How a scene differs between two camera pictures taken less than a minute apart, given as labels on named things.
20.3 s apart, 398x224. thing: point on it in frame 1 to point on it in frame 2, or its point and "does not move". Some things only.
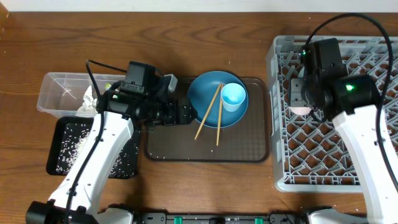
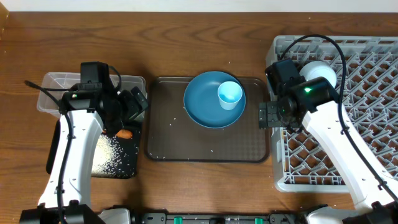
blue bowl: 201,92 does not move
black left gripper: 174,117 to 135,107
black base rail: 248,218 does not move
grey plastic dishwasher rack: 310,154 does not move
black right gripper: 295,85 to 268,116
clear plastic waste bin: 62,93 does not move
